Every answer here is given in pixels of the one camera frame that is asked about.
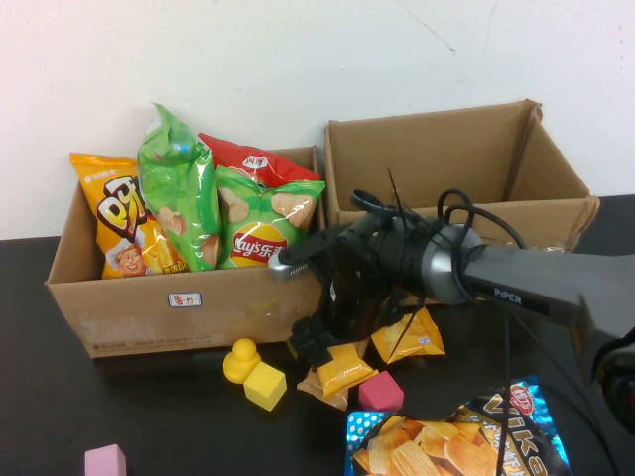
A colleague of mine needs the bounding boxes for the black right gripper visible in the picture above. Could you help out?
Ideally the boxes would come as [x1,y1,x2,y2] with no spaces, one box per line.
[290,220,406,371]

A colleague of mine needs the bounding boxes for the green cucumber Lay's chip bag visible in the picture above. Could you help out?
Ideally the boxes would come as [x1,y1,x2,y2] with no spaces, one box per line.
[137,102,223,273]

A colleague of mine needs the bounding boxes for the orange potato stick snack bag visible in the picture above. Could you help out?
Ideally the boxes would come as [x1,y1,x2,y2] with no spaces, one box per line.
[68,152,192,281]

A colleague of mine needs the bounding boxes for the yellow biscuit packet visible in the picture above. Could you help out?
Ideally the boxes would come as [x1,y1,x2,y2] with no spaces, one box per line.
[370,305,446,366]
[315,344,381,400]

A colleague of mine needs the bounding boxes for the brown biscuit packet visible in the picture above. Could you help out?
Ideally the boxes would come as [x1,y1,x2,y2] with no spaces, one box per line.
[296,369,351,412]

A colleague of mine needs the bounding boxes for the yellow foam cube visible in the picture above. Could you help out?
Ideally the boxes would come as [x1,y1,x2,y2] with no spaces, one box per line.
[242,361,288,412]

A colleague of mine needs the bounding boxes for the magenta foam block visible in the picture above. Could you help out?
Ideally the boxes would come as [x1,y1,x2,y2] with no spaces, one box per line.
[357,369,406,414]

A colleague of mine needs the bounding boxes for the yellow rubber duck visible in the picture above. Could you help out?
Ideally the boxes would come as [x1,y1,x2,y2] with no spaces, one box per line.
[221,337,263,386]

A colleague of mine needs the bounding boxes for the green Lay's bag with logo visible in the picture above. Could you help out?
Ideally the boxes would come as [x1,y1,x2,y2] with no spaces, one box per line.
[213,164,326,271]

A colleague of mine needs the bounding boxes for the blue Vika shrimp chip bag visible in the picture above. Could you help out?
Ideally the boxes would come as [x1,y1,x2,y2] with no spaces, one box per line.
[344,375,572,476]

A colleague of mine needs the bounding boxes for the cardboard box with F2 print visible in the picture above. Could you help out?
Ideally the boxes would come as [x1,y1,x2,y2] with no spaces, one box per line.
[44,145,332,361]

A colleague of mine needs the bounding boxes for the red chip bag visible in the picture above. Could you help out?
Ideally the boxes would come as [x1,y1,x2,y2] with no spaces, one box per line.
[197,132,322,189]

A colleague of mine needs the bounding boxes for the plain taped cardboard box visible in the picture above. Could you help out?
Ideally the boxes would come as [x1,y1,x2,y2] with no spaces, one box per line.
[322,99,600,308]

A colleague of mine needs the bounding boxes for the light pink foam block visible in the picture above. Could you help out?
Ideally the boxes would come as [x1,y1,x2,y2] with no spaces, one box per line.
[83,444,128,476]

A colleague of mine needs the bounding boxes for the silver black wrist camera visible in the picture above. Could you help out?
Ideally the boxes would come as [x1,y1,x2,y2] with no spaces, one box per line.
[267,232,348,285]

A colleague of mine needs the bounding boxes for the black camera cable loop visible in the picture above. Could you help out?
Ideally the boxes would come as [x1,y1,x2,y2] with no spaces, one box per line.
[350,189,398,219]

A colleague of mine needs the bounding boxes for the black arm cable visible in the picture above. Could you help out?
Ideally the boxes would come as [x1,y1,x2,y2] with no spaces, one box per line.
[436,187,527,306]

